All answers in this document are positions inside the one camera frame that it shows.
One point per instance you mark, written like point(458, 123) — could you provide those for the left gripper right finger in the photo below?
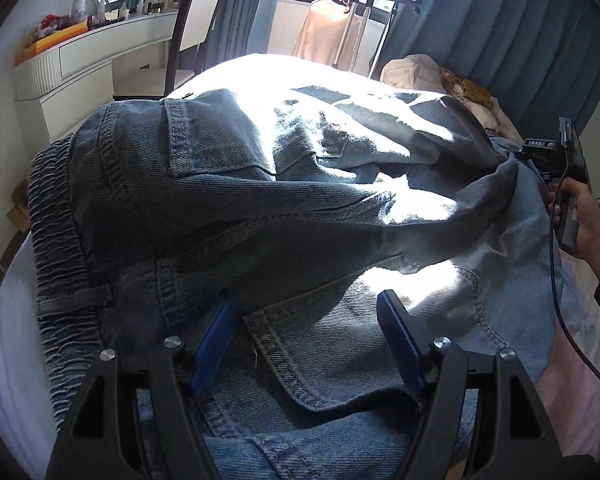
point(511, 437)

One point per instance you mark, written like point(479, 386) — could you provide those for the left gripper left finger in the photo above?
point(131, 415)

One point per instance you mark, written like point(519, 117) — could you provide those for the blue denim jeans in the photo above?
point(303, 206)

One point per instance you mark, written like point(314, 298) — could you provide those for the person's right hand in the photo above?
point(588, 212)

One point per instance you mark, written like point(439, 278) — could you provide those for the right teal curtain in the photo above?
point(539, 58)

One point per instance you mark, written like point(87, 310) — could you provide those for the pile of beige bedding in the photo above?
point(420, 72)

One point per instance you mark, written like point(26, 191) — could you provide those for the cardboard box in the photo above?
point(19, 214)

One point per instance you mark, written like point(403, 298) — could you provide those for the beige hanging garment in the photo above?
point(331, 34)

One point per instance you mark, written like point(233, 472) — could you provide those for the white dressing table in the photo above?
point(60, 87)

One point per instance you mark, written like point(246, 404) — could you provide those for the white backed chair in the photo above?
point(191, 28)

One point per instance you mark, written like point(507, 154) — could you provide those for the orange tray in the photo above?
point(48, 42)

